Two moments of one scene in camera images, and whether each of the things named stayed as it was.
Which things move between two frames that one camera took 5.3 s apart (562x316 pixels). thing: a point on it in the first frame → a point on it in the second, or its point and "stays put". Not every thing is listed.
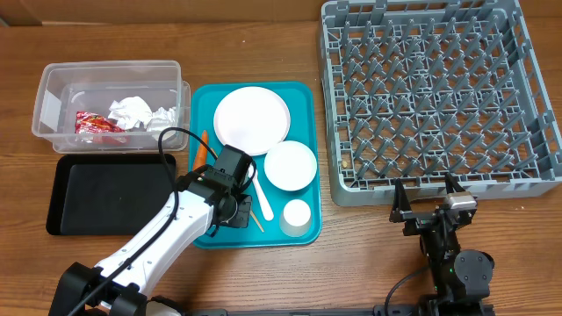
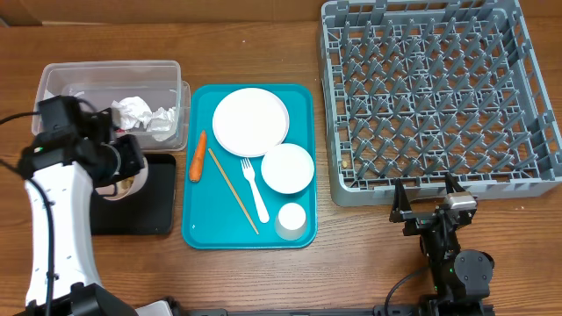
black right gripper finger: (400, 198) stays put
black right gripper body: (440, 240) stays put
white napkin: (162, 119) stays put
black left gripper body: (226, 219) → (121, 159)
